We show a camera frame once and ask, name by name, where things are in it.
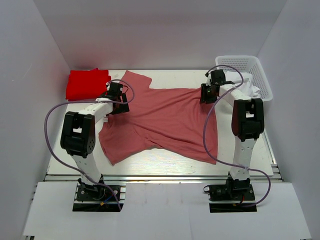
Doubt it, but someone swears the pink t-shirt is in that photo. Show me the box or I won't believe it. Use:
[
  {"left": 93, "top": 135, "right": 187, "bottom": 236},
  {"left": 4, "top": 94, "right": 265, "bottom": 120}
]
[{"left": 98, "top": 71, "right": 218, "bottom": 165}]

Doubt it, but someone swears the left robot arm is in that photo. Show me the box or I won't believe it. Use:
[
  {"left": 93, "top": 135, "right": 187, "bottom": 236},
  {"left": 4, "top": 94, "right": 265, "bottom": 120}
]
[{"left": 60, "top": 81, "right": 130, "bottom": 200}]

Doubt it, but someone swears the white t-shirt in basket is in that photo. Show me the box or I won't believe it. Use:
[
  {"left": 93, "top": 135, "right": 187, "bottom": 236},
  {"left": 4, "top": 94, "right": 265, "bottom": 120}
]
[{"left": 224, "top": 71, "right": 261, "bottom": 98}]

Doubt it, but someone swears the folded red t-shirt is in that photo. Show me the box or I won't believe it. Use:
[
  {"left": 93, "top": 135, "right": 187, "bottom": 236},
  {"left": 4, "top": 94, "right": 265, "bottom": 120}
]
[{"left": 65, "top": 68, "right": 111, "bottom": 101}]

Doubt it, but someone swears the white plastic basket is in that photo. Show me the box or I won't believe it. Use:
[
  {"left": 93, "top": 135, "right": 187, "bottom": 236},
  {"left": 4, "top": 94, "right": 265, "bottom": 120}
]
[{"left": 215, "top": 55, "right": 273, "bottom": 102}]

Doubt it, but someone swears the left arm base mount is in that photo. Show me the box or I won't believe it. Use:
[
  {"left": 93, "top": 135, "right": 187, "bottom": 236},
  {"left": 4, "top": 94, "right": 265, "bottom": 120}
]
[{"left": 72, "top": 184, "right": 125, "bottom": 213}]

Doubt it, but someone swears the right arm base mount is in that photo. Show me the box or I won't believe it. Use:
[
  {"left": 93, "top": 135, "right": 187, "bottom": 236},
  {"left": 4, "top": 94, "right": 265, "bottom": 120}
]
[{"left": 203, "top": 183, "right": 257, "bottom": 214}]

